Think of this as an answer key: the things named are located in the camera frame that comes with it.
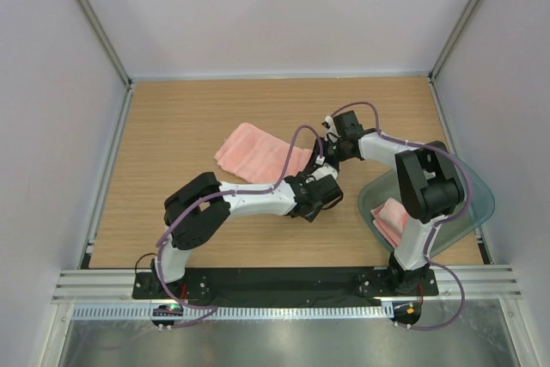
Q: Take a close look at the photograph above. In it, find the plain pink towel pile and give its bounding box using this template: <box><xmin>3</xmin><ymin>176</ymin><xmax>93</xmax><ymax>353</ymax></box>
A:
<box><xmin>214</xmin><ymin>123</ymin><xmax>290</xmax><ymax>184</ymax></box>

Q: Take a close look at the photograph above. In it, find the pink rabbit pattern towel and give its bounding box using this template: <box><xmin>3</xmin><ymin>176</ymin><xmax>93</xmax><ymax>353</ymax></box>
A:
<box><xmin>370</xmin><ymin>198</ymin><xmax>408</xmax><ymax>248</ymax></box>

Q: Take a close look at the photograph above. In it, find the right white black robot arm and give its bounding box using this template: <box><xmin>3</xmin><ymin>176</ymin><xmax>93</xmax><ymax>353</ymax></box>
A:
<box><xmin>326</xmin><ymin>130</ymin><xmax>472</xmax><ymax>295</ymax></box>

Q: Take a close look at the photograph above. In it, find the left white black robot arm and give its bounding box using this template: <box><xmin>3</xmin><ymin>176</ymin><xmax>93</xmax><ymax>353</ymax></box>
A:
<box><xmin>151</xmin><ymin>172</ymin><xmax>344</xmax><ymax>298</ymax></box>

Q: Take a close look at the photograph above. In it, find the clear teal plastic bin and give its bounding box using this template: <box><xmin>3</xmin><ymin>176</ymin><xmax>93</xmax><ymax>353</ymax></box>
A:
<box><xmin>357</xmin><ymin>150</ymin><xmax>495</xmax><ymax>254</ymax></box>

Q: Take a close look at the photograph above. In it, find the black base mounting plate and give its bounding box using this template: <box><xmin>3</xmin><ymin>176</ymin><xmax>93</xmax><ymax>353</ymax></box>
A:
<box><xmin>132</xmin><ymin>266</ymin><xmax>438</xmax><ymax>307</ymax></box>

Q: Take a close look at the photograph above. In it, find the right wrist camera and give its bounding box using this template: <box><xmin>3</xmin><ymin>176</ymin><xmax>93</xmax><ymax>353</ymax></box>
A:
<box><xmin>322</xmin><ymin>111</ymin><xmax>364</xmax><ymax>142</ymax></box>

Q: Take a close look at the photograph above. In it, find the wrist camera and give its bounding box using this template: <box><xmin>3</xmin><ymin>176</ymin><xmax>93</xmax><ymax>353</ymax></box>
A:
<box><xmin>304</xmin><ymin>156</ymin><xmax>339</xmax><ymax>180</ymax></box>
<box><xmin>322</xmin><ymin>111</ymin><xmax>364</xmax><ymax>142</ymax></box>

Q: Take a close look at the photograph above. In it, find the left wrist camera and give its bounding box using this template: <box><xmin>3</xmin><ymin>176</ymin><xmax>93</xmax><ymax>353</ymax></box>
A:
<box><xmin>304</xmin><ymin>156</ymin><xmax>339</xmax><ymax>180</ymax></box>

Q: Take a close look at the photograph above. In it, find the slotted metal cable rail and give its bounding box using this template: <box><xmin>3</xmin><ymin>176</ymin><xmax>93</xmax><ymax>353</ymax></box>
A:
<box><xmin>71</xmin><ymin>303</ymin><xmax>394</xmax><ymax>321</ymax></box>

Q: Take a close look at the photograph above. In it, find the right aluminium frame post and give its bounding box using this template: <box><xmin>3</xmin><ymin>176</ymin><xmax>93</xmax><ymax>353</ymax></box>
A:
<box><xmin>428</xmin><ymin>0</ymin><xmax>484</xmax><ymax>83</ymax></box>

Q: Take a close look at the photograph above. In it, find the aluminium frame post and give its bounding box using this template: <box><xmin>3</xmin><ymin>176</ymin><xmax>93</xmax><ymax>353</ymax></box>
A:
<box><xmin>428</xmin><ymin>0</ymin><xmax>484</xmax><ymax>83</ymax></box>
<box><xmin>75</xmin><ymin>0</ymin><xmax>132</xmax><ymax>89</ymax></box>

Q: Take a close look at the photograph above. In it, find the left aluminium frame post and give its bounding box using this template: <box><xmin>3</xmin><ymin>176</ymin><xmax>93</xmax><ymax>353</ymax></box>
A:
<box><xmin>75</xmin><ymin>0</ymin><xmax>132</xmax><ymax>89</ymax></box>

